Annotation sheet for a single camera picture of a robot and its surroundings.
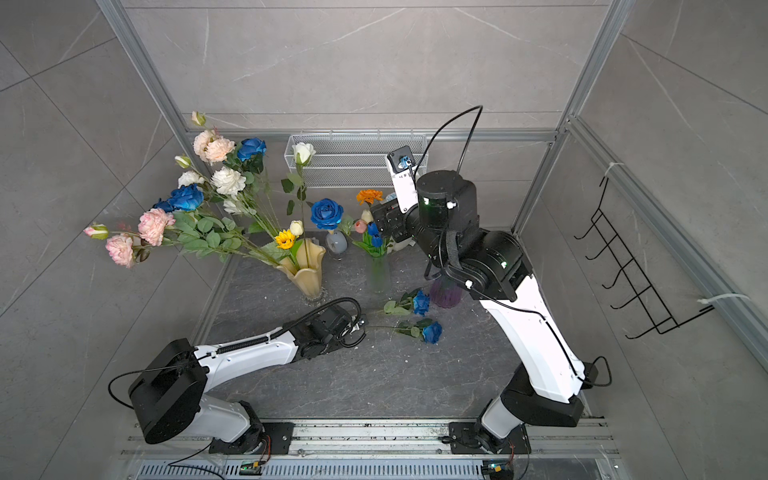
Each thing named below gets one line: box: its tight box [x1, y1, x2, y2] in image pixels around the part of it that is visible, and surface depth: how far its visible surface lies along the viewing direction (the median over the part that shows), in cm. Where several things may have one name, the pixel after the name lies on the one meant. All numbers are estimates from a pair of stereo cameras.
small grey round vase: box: [326, 230, 348, 255], surface depth 109 cm
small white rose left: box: [178, 170, 205, 188], surface depth 69 cm
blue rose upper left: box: [153, 183, 205, 212], surface depth 60 cm
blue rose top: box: [237, 137, 267, 162], surface depth 74 cm
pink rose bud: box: [83, 223, 110, 240], surface depth 56 cm
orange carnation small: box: [356, 189, 384, 208], surface depth 85 cm
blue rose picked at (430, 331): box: [366, 318, 443, 345], surface depth 90 cm
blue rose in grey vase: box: [310, 198, 344, 230], surface depth 62 cm
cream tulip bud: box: [289, 220, 304, 237], surface depth 78 cm
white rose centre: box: [210, 166, 247, 198], surface depth 70 cm
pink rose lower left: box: [105, 233, 134, 269], surface depth 58 cm
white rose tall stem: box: [292, 142, 316, 167], surface depth 79 cm
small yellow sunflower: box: [275, 230, 295, 250], surface depth 83 cm
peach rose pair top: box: [192, 130, 236, 165], surface depth 71 cm
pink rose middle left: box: [138, 208, 176, 247], surface depth 59 cm
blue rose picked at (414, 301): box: [384, 288, 431, 317], surface depth 84 cm
